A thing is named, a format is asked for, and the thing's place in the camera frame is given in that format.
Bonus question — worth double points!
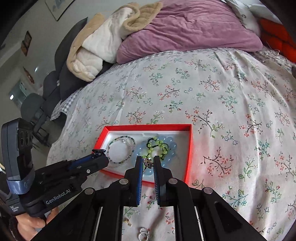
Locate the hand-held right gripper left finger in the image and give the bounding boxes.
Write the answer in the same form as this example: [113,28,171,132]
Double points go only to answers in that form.
[30,156,143,241]

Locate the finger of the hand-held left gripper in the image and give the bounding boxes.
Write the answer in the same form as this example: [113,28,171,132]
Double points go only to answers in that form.
[77,157,110,178]
[68,152,107,168]

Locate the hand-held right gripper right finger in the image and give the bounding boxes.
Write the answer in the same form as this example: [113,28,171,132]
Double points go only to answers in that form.
[154,156,267,241]

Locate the dark rhinestone ring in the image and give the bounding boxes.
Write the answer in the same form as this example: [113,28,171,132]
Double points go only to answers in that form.
[142,158,154,174]

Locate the clear beaded bracelet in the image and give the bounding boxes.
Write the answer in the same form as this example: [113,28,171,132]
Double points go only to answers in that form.
[105,136,136,168]

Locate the red cardboard box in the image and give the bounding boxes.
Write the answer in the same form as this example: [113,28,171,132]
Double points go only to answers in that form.
[94,124,193,188]

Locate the light blue bead bracelet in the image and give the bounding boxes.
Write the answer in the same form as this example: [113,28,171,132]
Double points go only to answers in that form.
[134,135,180,176]

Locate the green bead black cord bracelet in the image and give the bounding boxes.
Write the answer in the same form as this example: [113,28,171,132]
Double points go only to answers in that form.
[146,137,172,161]

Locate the person's left hand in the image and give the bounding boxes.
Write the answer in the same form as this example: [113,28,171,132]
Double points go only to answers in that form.
[17,205,60,241]

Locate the checked cloth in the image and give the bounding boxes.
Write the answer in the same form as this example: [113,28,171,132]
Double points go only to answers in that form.
[50,91,80,121]

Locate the dark grey chair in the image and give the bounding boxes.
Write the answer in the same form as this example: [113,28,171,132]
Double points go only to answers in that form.
[20,16,111,149]

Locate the beige fleece blanket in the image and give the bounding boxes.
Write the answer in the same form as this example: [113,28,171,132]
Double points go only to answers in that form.
[66,2,164,82]

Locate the purple pillow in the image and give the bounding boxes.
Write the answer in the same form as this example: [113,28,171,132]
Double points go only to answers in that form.
[116,0,264,64]

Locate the white printed cushion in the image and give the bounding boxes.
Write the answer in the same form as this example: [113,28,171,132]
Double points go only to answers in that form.
[225,0,263,37]

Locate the orange plush toy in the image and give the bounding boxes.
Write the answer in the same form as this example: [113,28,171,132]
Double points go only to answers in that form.
[258,18,296,63]

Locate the silver ring earrings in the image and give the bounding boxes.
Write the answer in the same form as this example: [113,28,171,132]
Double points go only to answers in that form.
[138,227,150,241]

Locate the small wall sign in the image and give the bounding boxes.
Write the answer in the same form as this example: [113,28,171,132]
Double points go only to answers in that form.
[23,66,36,84]
[20,31,32,56]

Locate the framed wall picture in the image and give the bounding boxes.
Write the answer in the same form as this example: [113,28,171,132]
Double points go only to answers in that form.
[45,0,77,22]

